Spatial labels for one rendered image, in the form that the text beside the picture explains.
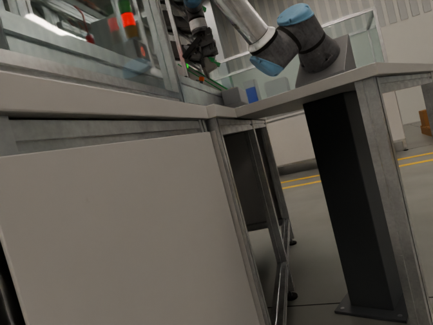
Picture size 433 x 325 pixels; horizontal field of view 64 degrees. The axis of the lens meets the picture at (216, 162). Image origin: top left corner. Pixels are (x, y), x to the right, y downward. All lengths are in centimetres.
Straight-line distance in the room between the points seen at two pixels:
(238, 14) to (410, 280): 91
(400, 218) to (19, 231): 86
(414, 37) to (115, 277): 1000
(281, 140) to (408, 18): 574
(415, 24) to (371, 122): 934
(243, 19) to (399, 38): 903
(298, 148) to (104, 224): 513
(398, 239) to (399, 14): 942
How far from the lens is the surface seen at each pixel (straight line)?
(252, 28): 123
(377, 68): 91
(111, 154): 38
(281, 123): 542
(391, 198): 97
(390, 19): 1018
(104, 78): 46
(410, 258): 101
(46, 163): 30
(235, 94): 137
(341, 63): 136
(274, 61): 125
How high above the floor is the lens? 77
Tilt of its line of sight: 3 degrees down
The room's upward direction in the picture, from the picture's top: 15 degrees counter-clockwise
